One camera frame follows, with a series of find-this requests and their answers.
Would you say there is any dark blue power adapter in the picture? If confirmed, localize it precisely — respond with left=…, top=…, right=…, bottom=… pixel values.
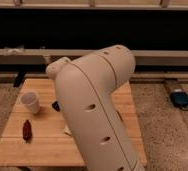
left=170, top=89, right=188, bottom=107

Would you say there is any dark red chili pepper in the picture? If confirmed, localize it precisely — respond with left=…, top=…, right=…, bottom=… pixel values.
left=23, top=120, right=32, bottom=143

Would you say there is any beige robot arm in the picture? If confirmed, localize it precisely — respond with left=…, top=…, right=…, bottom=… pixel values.
left=46, top=45, right=145, bottom=171

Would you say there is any light wooden board table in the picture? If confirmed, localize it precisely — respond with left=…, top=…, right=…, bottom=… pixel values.
left=0, top=78, right=148, bottom=168

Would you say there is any white paper cup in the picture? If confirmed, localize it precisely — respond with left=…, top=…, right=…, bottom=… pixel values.
left=20, top=92, right=40, bottom=114

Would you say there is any grey metal rail frame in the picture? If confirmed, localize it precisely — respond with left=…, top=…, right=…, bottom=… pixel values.
left=0, top=49, right=188, bottom=82

